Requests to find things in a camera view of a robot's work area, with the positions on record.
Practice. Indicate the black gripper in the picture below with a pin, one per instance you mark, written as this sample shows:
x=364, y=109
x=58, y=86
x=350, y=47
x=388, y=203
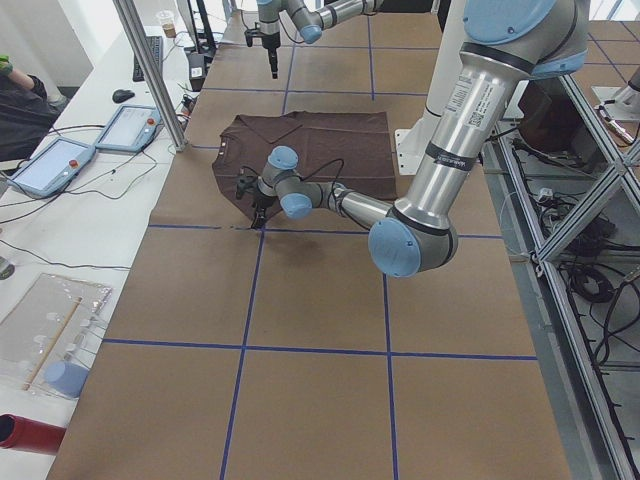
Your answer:
x=270, y=42
x=261, y=199

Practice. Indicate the dark brown t-shirt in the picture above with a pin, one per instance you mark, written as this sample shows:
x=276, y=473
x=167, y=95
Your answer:
x=362, y=140

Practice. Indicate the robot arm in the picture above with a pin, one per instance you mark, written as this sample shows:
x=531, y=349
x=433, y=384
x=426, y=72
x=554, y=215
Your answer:
x=501, y=44
x=311, y=24

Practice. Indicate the drink cup with lid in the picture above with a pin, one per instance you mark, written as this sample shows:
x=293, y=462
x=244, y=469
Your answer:
x=166, y=20

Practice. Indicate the black computer mouse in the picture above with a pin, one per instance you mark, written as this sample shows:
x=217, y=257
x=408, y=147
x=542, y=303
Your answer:
x=122, y=95

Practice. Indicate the teach pendant far one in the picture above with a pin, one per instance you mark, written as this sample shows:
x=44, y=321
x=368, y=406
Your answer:
x=53, y=168

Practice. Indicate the blue plastic cup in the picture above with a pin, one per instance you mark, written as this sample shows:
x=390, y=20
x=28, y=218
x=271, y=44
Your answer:
x=66, y=377

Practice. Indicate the red cylinder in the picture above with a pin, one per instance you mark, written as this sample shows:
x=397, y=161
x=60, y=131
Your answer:
x=28, y=435

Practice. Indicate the aluminium frame post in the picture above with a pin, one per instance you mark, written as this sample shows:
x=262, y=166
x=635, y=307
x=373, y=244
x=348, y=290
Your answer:
x=136, y=35

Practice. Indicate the teach pendant near post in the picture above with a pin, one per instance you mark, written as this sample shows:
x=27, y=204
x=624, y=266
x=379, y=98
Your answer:
x=130, y=130

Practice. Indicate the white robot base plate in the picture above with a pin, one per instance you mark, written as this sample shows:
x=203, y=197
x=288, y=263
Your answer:
x=410, y=149

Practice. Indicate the aluminium side frame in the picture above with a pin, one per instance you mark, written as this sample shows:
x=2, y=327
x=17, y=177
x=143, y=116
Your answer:
x=564, y=168

